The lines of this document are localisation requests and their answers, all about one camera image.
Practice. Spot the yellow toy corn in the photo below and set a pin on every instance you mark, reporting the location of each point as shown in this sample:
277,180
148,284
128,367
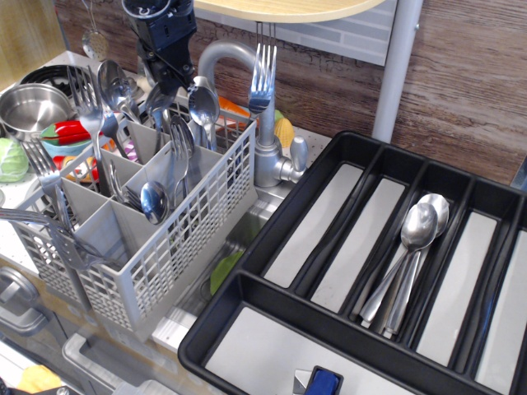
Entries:
284,131

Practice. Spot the green toy in sink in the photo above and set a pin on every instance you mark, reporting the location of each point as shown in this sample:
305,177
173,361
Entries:
222,270

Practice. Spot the grey plastic cutlery basket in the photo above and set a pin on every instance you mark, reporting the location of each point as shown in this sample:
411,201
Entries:
148,267

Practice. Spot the blue object bottom edge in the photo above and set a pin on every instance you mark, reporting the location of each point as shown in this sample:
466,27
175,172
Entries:
324,382

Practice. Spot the green toy cabbage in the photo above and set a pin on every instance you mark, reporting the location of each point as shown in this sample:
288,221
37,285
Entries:
14,163

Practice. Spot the black cutlery tray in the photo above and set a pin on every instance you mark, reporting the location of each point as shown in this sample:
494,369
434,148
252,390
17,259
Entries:
292,302

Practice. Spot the large steel fork left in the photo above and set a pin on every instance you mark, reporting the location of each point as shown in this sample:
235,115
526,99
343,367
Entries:
90,112

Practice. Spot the orange toy carrot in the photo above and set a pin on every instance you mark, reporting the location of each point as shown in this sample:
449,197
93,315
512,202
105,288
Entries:
232,107

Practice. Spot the steel cooking pot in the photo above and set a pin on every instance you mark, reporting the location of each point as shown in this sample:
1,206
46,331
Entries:
28,109

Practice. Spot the teal toy bowl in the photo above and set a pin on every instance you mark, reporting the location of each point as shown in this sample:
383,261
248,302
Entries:
67,150

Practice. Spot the steel fork far left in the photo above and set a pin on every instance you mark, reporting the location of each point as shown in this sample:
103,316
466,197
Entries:
43,165

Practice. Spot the light wooden round shelf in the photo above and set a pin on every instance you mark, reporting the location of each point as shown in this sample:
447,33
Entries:
283,11

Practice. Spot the steel spoon in tray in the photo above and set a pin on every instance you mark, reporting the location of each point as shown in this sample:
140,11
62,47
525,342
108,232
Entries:
439,220
418,231

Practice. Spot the hanging steel skimmer ladle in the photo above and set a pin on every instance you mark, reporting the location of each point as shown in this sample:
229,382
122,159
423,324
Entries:
94,43

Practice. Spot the front steel spoon in tray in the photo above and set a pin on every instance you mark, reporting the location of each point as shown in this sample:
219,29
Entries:
418,231

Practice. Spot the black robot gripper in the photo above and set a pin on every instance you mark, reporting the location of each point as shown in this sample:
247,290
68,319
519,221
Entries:
164,29

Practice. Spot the steel fork lying front left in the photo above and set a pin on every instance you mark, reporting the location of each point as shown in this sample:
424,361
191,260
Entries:
76,253

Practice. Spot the grey metal faucet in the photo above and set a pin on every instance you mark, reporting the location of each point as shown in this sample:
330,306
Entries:
271,166

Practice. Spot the rear steel spoon in tray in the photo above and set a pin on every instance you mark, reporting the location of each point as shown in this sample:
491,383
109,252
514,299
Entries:
439,220

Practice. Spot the steel spoon upper left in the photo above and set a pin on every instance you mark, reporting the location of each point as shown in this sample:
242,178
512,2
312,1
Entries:
116,90

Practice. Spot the big steel spoon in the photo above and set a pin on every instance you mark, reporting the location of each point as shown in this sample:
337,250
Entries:
159,99

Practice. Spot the steel spoon front basket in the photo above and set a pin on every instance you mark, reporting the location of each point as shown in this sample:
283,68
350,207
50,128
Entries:
154,202

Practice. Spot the small steel fork centre basket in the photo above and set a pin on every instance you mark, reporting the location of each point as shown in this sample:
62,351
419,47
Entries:
183,144

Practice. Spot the black stove burner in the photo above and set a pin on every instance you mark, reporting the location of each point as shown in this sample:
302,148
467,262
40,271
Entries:
55,76

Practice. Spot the tall steel fork by faucet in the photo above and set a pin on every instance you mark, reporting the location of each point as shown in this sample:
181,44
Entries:
263,79

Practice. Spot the red toy pepper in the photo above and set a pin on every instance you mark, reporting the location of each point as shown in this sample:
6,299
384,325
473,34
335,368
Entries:
65,133

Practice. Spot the steel spoon pair rear basket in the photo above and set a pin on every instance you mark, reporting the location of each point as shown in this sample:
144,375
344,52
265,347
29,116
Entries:
205,109

